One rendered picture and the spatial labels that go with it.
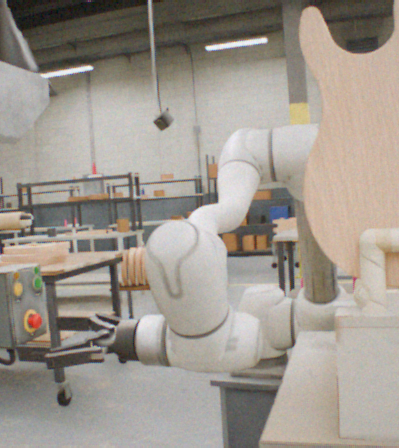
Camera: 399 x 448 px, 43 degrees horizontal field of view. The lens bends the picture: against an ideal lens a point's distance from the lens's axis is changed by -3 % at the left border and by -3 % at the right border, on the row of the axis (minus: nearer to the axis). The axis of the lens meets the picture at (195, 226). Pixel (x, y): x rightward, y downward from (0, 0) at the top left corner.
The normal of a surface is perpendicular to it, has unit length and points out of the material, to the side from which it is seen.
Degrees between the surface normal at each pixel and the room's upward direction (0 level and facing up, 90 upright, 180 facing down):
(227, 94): 90
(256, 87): 90
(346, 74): 90
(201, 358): 121
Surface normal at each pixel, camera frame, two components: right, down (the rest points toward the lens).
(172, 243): -0.26, -0.66
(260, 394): -0.41, 0.07
